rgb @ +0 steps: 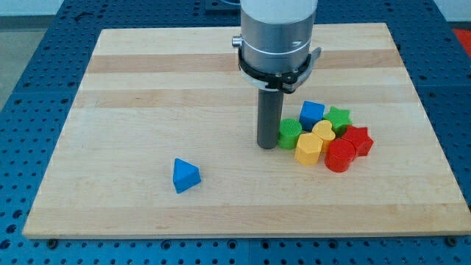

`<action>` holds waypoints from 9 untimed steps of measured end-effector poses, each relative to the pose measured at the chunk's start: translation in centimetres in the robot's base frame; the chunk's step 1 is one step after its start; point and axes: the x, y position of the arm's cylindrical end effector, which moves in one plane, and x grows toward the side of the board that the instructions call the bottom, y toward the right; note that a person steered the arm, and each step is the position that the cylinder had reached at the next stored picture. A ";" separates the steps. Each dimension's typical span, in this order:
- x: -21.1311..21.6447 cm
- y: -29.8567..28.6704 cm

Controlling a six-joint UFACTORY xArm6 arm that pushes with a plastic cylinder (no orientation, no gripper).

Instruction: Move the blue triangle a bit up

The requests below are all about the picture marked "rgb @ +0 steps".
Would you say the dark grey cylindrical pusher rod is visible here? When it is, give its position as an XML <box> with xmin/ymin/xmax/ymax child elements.
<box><xmin>257</xmin><ymin>90</ymin><xmax>283</xmax><ymax>149</ymax></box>

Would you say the black white mounting clamp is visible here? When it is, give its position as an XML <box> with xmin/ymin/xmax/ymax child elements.
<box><xmin>238</xmin><ymin>47</ymin><xmax>322</xmax><ymax>94</ymax></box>

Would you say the blue triangle block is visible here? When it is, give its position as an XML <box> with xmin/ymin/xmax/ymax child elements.
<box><xmin>172</xmin><ymin>158</ymin><xmax>201</xmax><ymax>194</ymax></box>

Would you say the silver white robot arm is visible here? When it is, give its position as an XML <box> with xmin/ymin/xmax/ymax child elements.
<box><xmin>232</xmin><ymin>0</ymin><xmax>322</xmax><ymax>149</ymax></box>

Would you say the green cylinder block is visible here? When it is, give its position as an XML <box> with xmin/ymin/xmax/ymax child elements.
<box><xmin>277</xmin><ymin>118</ymin><xmax>302</xmax><ymax>150</ymax></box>

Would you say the blue cube block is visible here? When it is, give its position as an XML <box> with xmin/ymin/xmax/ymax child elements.
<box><xmin>299</xmin><ymin>101</ymin><xmax>325</xmax><ymax>131</ymax></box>

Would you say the yellow hexagon block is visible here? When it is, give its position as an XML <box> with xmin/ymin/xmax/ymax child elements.
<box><xmin>294</xmin><ymin>132</ymin><xmax>323</xmax><ymax>166</ymax></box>

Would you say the yellow heart block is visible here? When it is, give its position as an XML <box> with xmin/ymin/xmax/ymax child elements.
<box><xmin>311</xmin><ymin>120</ymin><xmax>336</xmax><ymax>153</ymax></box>

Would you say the green star block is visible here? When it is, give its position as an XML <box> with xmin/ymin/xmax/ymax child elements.
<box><xmin>323</xmin><ymin>106</ymin><xmax>353</xmax><ymax>138</ymax></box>

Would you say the red cylinder block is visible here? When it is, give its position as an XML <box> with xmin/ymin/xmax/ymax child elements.
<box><xmin>325</xmin><ymin>138</ymin><xmax>356</xmax><ymax>172</ymax></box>

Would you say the red star block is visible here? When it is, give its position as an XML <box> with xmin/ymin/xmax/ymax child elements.
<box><xmin>341</xmin><ymin>125</ymin><xmax>374</xmax><ymax>157</ymax></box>

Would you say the light wooden board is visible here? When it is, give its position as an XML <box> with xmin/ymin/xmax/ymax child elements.
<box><xmin>23</xmin><ymin>23</ymin><xmax>470</xmax><ymax>239</ymax></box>

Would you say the red object at edge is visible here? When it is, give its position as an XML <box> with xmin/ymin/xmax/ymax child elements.
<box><xmin>453</xmin><ymin>29</ymin><xmax>471</xmax><ymax>57</ymax></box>

